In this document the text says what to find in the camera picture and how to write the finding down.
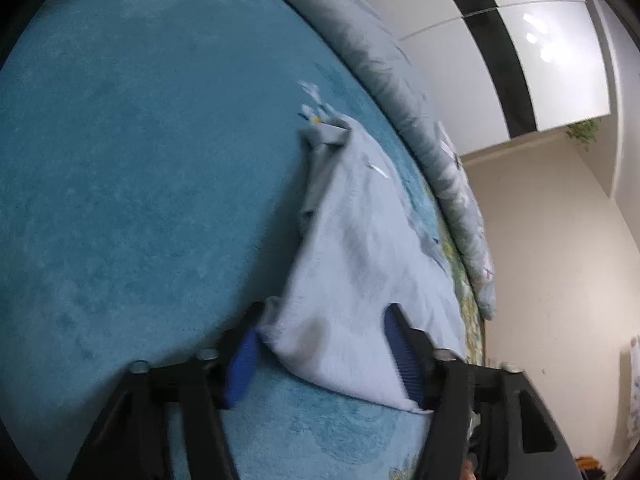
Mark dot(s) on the grey-blue floral quilt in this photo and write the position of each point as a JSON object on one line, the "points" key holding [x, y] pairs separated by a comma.
{"points": [[380, 70]]}

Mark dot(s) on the white wardrobe with black stripe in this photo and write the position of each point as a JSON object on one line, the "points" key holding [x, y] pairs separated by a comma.
{"points": [[475, 60]]}

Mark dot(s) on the green hanging plant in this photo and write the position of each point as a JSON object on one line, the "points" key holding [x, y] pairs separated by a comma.
{"points": [[582, 132]]}

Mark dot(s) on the light blue t-shirt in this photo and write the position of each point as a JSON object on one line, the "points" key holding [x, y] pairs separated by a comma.
{"points": [[360, 260]]}

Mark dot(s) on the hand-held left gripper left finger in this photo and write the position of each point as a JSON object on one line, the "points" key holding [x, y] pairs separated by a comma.
{"points": [[245, 365]]}

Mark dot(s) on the teal floral plush blanket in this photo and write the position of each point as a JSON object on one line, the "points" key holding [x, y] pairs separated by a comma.
{"points": [[140, 160]]}

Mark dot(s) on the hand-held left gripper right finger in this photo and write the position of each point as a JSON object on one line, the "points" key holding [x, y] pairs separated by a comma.
{"points": [[402, 355]]}

